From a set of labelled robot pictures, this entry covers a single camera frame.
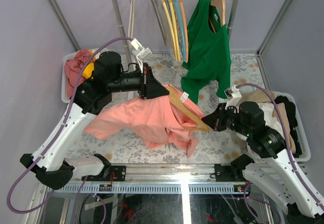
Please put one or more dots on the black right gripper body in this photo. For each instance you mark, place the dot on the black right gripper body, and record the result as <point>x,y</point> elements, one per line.
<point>227,118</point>

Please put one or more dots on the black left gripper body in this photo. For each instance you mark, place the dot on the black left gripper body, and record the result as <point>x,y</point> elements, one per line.
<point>141,90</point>

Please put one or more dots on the wooden hanger with green shirt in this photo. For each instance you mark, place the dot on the wooden hanger with green shirt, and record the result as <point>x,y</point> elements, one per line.
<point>175,99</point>

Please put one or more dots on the salmon pink t shirt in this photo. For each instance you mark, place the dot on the salmon pink t shirt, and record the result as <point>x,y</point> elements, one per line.
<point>157,121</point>

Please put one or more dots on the white garment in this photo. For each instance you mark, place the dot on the white garment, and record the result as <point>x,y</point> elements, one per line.
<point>271,120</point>

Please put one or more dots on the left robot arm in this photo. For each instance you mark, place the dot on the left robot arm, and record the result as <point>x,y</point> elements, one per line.
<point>49,163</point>

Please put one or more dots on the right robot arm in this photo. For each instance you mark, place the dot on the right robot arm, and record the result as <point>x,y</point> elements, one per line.
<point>294,193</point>

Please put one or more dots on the green t shirt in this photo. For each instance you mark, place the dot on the green t shirt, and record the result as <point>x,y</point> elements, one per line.
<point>209,52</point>

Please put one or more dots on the blue plastic hanger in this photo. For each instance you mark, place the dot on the blue plastic hanger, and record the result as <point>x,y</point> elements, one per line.
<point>177,14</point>

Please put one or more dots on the grey plastic hanger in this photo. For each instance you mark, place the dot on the grey plastic hanger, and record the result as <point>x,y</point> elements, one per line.
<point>159,20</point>

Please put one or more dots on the cream plastic hanger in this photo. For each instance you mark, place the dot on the cream plastic hanger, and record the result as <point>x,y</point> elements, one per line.
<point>131,18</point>

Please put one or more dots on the yellow hanger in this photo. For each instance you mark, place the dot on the yellow hanger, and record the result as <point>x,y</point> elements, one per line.
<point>174,28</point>
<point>164,9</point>

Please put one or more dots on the right wooden hanger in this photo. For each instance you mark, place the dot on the right wooden hanger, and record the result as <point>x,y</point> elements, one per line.
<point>221,6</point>

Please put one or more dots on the beige garment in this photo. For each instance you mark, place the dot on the beige garment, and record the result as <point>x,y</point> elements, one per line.
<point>259,96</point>

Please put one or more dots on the yellow garment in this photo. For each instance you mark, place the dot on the yellow garment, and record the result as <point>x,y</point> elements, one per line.
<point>87,73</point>

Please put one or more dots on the black garment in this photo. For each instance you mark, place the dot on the black garment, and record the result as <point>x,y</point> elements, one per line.
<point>288,113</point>

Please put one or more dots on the dusty rose garment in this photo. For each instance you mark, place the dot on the dusty rose garment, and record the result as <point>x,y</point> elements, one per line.
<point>73,67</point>

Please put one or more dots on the white right laundry basket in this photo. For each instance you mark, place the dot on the white right laundry basket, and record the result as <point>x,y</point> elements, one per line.
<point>306,154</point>

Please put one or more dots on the white laundry basket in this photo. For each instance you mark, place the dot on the white laundry basket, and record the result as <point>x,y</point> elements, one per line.
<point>306,154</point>
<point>64,96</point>

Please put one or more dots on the white left laundry basket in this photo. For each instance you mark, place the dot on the white left laundry basket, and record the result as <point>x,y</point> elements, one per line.
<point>64,96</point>

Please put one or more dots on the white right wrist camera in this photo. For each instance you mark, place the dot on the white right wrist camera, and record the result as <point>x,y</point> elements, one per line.
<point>234,96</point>

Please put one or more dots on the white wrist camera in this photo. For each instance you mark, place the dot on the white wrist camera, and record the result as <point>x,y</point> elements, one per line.
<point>234,96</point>
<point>140,52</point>

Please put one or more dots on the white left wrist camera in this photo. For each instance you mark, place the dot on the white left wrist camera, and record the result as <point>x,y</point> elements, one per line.
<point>140,52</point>

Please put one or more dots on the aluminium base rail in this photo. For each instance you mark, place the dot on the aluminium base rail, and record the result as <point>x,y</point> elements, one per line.
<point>277,179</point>

